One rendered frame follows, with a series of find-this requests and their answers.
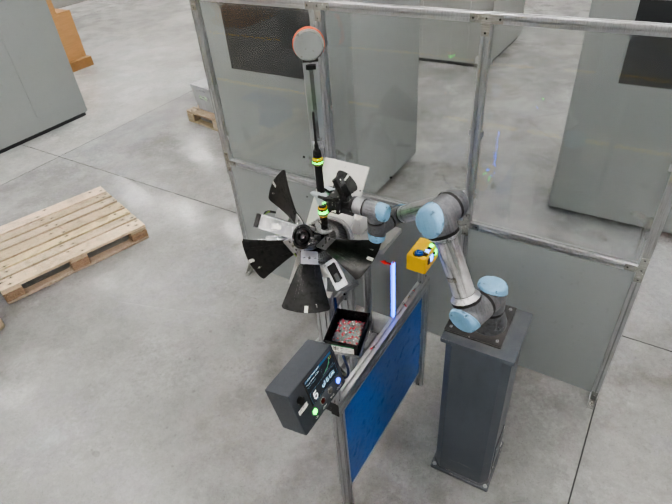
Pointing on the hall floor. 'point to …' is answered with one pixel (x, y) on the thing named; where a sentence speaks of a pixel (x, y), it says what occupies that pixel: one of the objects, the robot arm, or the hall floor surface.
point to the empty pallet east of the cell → (63, 240)
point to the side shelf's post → (368, 294)
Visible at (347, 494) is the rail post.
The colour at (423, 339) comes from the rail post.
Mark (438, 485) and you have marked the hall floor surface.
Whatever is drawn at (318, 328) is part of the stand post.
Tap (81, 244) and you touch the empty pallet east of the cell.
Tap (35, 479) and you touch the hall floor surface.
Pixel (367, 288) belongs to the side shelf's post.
